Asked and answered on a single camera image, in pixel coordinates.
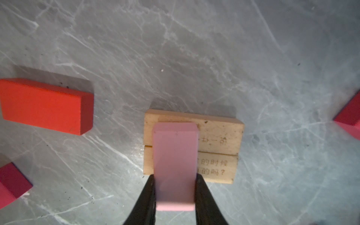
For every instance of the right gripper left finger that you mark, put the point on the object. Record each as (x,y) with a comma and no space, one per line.
(144,211)

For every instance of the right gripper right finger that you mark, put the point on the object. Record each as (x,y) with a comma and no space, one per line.
(207,211)

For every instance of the natural wood block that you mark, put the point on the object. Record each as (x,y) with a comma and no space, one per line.
(220,135)
(216,168)

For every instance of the light pink wood block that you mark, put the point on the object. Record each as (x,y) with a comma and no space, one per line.
(175,151)

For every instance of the red wood block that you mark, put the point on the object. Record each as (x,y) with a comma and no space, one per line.
(46,106)

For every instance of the magenta cube left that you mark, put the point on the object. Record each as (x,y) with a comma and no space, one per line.
(13,184)

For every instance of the small magenta cube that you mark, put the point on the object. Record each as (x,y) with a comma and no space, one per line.
(349,117)

